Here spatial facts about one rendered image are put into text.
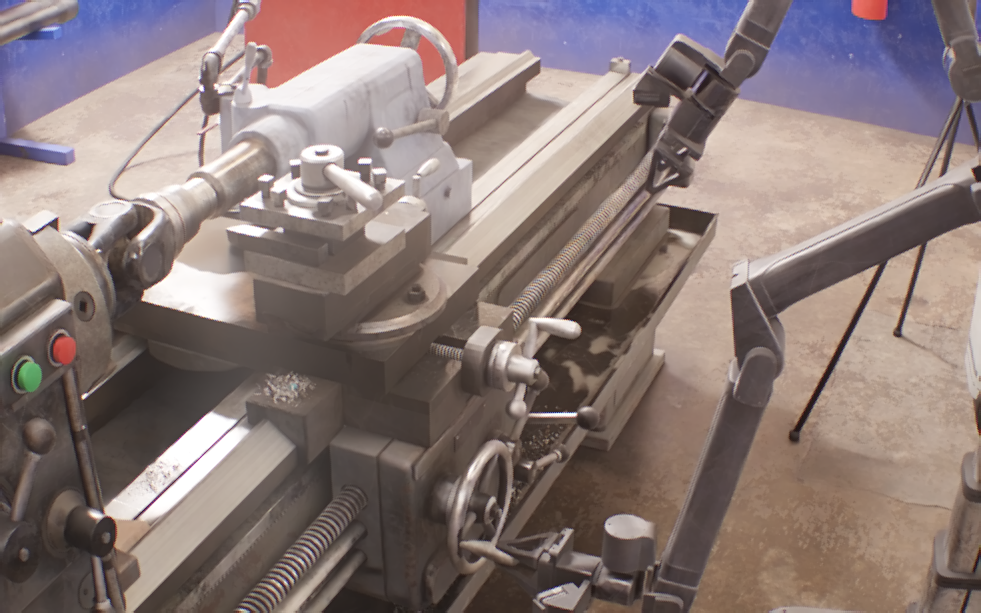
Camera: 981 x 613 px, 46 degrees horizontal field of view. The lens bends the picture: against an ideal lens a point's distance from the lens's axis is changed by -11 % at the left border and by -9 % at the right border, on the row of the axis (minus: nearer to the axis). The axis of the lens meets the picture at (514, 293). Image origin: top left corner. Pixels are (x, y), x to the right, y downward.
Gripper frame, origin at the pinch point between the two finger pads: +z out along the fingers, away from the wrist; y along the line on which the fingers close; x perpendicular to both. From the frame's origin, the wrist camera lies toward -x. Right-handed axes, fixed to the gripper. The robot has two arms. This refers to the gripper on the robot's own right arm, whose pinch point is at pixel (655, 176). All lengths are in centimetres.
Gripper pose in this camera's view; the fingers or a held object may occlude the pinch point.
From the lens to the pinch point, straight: 194.7
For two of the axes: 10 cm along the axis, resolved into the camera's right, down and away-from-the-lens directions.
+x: 8.3, 5.5, 0.6
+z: -5.1, 7.1, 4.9
